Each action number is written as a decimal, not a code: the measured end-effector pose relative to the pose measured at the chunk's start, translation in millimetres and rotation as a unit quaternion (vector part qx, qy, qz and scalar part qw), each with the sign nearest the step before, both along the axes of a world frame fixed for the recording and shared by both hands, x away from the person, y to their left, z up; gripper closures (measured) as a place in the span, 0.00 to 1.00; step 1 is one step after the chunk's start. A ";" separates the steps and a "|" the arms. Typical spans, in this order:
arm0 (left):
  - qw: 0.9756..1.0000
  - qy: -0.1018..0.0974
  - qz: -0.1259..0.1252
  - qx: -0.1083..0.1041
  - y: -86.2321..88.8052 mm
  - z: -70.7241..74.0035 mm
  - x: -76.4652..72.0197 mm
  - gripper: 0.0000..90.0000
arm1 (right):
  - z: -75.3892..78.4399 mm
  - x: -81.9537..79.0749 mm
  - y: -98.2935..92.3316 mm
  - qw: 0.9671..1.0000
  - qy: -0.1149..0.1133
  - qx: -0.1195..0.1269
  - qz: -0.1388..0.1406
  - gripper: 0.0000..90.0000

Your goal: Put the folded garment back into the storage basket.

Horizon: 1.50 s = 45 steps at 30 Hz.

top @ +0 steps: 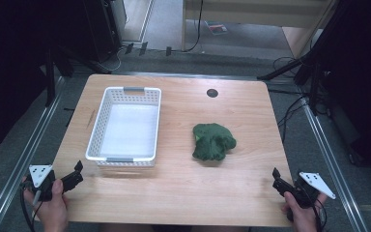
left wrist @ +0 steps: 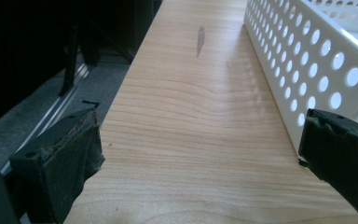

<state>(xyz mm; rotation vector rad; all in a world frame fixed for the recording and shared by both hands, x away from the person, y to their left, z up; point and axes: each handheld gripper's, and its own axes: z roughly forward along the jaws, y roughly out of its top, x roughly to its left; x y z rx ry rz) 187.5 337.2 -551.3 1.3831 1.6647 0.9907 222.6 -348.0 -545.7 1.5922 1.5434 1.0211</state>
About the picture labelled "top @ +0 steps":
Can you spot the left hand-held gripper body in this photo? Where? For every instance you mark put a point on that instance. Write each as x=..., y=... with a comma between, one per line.
x=40, y=174

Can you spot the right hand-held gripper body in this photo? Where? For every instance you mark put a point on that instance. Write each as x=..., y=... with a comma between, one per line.
x=315, y=185

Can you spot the white plastic basket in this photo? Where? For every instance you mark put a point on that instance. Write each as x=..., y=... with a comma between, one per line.
x=125, y=129

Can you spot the green broccoli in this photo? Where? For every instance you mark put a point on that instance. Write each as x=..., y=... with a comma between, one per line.
x=212, y=141

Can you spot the person's right hand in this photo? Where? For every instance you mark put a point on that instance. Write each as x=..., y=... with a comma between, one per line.
x=304, y=219

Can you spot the person's left hand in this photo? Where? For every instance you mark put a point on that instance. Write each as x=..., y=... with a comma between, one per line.
x=53, y=212

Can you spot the black metal stand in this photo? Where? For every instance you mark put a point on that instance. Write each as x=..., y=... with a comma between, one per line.
x=50, y=83

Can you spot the black round table grommet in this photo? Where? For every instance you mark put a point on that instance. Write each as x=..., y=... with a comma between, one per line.
x=212, y=93

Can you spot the black tripod stand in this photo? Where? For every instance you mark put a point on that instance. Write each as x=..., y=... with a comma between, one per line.
x=290, y=66

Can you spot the dark curtain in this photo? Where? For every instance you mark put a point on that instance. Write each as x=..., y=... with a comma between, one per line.
x=360, y=64
x=9, y=64

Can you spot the magazine with red print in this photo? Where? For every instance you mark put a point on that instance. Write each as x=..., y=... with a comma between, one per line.
x=216, y=28

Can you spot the light wooden desk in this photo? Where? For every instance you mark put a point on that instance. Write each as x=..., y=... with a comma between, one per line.
x=254, y=9

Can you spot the aluminium floor rail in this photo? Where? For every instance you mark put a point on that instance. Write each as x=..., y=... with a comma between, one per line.
x=331, y=161
x=19, y=167

